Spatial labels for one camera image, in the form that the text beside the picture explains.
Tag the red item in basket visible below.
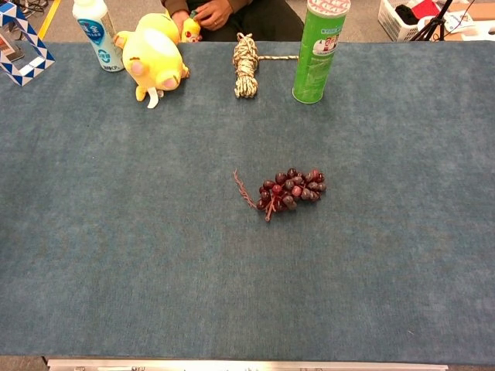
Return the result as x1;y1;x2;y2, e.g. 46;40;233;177
411;0;441;16

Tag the green chip can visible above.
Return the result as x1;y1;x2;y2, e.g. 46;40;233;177
292;0;352;104

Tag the person's left hand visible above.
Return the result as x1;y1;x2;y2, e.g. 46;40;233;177
193;0;234;32

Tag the blue white snake puzzle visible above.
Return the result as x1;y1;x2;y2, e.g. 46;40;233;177
0;3;56;87

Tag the person's right hand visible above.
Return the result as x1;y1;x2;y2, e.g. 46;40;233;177
171;9;191;36

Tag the seated person in dark clothes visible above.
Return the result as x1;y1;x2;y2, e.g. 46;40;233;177
161;0;305;43

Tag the brown cardboard box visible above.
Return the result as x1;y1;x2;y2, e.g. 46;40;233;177
450;0;495;22

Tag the white plastic basket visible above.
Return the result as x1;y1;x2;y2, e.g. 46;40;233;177
377;0;442;43

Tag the white plastic drink bottle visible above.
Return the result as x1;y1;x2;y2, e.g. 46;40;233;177
72;0;125;73

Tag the white printed box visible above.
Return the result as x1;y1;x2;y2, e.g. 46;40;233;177
417;10;477;42

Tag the black item in basket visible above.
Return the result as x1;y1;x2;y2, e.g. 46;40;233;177
394;4;421;26

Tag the dark red grape bunch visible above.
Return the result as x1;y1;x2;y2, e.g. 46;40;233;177
232;167;328;223

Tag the yellow plush toy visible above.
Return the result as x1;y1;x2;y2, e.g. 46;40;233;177
113;12;190;110

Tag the small yellow toy figure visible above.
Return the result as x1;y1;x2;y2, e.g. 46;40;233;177
180;10;203;44

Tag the black tripod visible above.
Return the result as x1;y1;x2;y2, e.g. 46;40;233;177
409;0;456;43

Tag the beige braided rope bundle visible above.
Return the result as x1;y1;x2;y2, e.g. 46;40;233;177
232;32;299;100

